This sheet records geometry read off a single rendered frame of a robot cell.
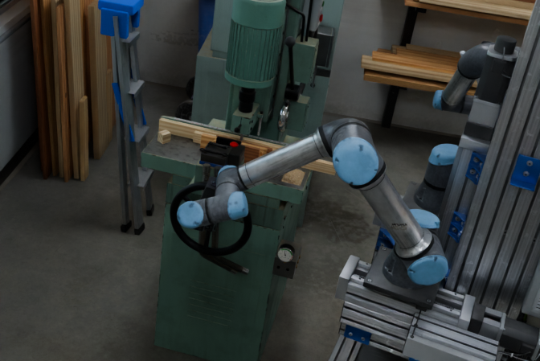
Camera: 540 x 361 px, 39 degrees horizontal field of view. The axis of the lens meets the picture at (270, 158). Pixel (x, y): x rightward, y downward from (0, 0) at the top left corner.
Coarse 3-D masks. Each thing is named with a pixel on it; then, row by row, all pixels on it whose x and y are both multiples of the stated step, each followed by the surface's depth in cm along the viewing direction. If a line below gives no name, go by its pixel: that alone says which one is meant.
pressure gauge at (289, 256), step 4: (284, 244) 269; (288, 244) 269; (280, 248) 268; (284, 248) 268; (288, 248) 267; (292, 248) 269; (280, 252) 269; (288, 252) 268; (292, 252) 268; (280, 256) 270; (284, 256) 269; (288, 256) 269; (292, 256) 268; (284, 260) 270; (288, 260) 270
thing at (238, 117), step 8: (256, 104) 278; (240, 112) 271; (256, 112) 276; (232, 120) 269; (240, 120) 268; (248, 120) 268; (256, 120) 280; (232, 128) 271; (240, 128) 270; (248, 128) 269
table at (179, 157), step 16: (160, 144) 277; (176, 144) 279; (192, 144) 280; (144, 160) 272; (160, 160) 270; (176, 160) 269; (192, 160) 270; (192, 176) 270; (304, 176) 271; (192, 192) 262; (256, 192) 267; (272, 192) 265; (288, 192) 264; (304, 192) 266
